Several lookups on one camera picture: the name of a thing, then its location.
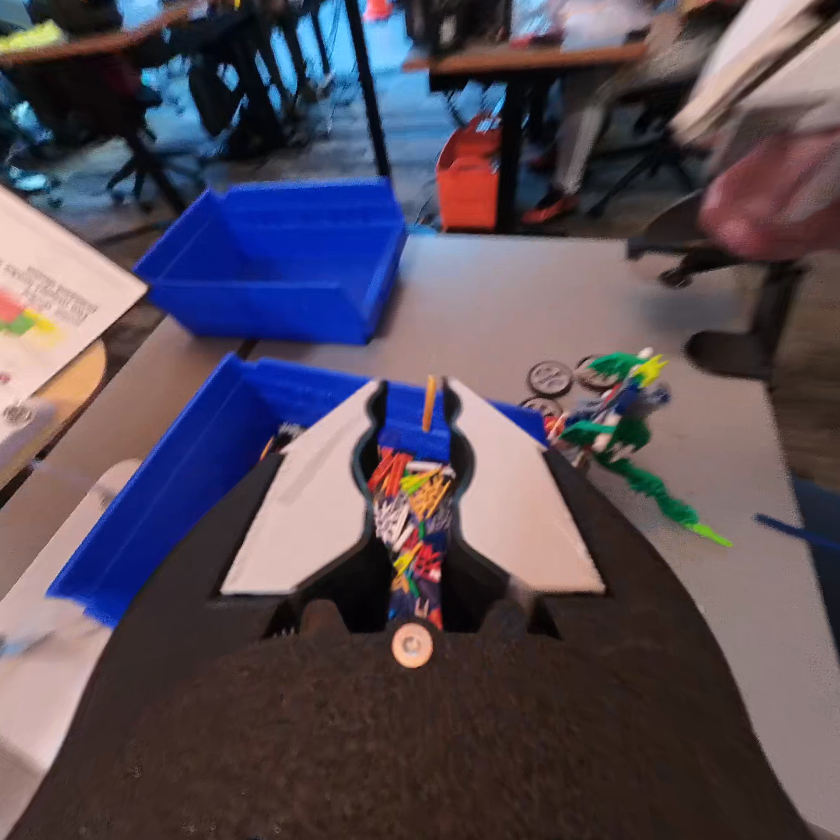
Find orange plastic bin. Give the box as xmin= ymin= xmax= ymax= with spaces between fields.
xmin=436 ymin=116 xmax=508 ymax=236

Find black floor stand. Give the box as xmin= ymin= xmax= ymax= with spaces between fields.
xmin=344 ymin=0 xmax=393 ymax=179

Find pile of construction toy pieces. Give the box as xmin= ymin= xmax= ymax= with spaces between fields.
xmin=269 ymin=420 xmax=460 ymax=628

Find round wooden board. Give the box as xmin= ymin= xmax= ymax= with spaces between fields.
xmin=0 ymin=338 xmax=110 ymax=489

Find blue toy rod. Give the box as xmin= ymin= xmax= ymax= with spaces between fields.
xmin=755 ymin=515 xmax=840 ymax=553

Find green wheeled toy model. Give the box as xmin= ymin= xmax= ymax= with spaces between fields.
xmin=523 ymin=348 xmax=733 ymax=550

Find instruction booklet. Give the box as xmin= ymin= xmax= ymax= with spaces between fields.
xmin=0 ymin=184 xmax=149 ymax=408

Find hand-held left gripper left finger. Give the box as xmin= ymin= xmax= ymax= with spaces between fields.
xmin=221 ymin=381 xmax=393 ymax=620

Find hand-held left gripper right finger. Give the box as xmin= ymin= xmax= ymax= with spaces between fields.
xmin=439 ymin=380 xmax=609 ymax=626

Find office chair with black base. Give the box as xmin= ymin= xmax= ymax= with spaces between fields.
xmin=628 ymin=119 xmax=840 ymax=384

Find cluttered office desk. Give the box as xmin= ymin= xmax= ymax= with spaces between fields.
xmin=0 ymin=7 xmax=200 ymax=69

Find person's leg in jeans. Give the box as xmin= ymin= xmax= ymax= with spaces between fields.
xmin=788 ymin=479 xmax=840 ymax=620

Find blue plastic bin with label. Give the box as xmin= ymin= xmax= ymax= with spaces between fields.
xmin=50 ymin=355 xmax=552 ymax=628

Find empty blue plastic bin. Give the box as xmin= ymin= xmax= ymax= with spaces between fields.
xmin=134 ymin=178 xmax=410 ymax=346

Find wooden office desk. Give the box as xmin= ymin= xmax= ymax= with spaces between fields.
xmin=405 ymin=33 xmax=664 ymax=237

